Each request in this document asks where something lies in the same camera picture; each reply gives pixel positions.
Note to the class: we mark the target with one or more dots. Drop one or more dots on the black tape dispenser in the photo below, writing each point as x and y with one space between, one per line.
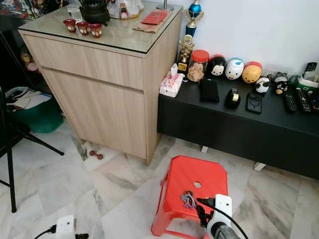
233 99

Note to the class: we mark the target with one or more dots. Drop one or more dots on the clear glass cup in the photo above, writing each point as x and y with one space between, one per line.
74 12

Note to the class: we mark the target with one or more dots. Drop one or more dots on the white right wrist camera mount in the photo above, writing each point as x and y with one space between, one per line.
223 209

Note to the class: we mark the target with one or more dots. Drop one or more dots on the small red floor toy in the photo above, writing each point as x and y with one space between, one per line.
96 155

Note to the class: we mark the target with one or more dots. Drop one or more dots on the black round plush toy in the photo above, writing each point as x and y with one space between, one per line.
217 66

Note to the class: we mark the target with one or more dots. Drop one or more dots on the black low console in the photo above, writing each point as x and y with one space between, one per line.
229 132

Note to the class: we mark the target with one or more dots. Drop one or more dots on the green bag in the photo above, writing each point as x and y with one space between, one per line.
42 119

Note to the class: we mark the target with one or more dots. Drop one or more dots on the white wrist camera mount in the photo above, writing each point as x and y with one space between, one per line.
223 209
65 226

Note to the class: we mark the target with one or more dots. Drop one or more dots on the green white object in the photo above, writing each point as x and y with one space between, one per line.
304 82

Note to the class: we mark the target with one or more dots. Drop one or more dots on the white figurine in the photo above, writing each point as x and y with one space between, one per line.
126 9

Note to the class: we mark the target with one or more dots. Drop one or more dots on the metal lamp base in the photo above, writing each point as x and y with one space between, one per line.
165 6

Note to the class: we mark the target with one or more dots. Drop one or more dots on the light wooden cabinet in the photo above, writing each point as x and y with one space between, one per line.
99 94

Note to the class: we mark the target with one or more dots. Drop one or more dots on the red envelope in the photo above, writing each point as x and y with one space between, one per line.
154 18

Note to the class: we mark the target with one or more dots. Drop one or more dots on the red plastic stool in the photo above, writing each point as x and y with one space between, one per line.
187 175

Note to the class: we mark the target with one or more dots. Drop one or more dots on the yellow red round plush toy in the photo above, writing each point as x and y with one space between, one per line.
252 73

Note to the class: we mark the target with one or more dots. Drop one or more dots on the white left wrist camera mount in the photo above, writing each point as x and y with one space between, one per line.
65 226

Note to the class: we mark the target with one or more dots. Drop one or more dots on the white blue round plush toy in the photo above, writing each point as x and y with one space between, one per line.
234 69

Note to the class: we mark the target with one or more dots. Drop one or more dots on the glass jar with red lid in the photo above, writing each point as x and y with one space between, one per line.
197 67

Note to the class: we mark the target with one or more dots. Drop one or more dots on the white papers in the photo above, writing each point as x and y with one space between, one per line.
32 99

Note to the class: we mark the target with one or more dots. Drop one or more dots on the black incense pot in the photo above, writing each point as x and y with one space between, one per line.
94 13

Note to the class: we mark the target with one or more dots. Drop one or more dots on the brown paper sheet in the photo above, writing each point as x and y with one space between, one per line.
143 27

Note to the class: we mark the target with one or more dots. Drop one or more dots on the black pouch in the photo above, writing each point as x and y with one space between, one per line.
209 91

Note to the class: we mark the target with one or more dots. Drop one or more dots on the black remote control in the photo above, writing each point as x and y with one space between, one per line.
311 69
303 100
290 102

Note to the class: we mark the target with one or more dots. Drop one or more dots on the black metal chair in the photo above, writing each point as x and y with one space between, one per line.
10 159

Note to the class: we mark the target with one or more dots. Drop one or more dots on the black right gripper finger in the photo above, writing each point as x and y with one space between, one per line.
198 213
205 201

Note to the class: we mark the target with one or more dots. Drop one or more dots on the small white black figure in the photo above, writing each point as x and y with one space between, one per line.
262 85

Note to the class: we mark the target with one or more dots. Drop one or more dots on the blue gold trophy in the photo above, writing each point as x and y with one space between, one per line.
194 11

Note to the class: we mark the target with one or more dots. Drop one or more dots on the pink white tissue pack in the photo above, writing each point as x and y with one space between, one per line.
171 84

